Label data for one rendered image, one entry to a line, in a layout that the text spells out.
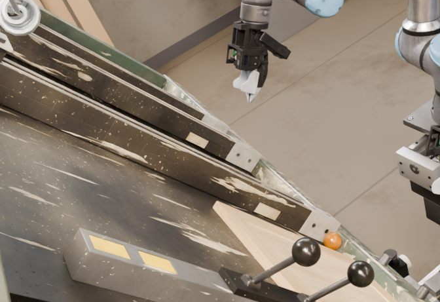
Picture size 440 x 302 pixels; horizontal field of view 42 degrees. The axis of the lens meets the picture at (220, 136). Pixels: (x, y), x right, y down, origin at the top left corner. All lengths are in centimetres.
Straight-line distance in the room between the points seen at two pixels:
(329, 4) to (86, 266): 87
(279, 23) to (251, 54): 327
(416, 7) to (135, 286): 121
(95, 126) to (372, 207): 204
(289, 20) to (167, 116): 310
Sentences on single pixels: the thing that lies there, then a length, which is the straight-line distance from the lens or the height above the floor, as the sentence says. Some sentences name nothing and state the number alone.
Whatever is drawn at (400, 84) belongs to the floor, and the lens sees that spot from 382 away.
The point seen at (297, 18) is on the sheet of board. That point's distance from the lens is 478.
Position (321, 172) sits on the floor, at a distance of 325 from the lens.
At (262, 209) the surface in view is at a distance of 145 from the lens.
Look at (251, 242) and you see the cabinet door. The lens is 114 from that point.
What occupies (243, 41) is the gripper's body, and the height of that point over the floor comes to 147.
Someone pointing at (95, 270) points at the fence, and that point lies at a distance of 67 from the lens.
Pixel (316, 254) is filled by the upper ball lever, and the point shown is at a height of 154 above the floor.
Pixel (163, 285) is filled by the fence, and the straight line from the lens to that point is 72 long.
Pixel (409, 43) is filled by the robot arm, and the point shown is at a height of 124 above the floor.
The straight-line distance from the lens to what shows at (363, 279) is 84.
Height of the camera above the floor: 209
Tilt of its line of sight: 33 degrees down
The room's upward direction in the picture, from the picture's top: 22 degrees counter-clockwise
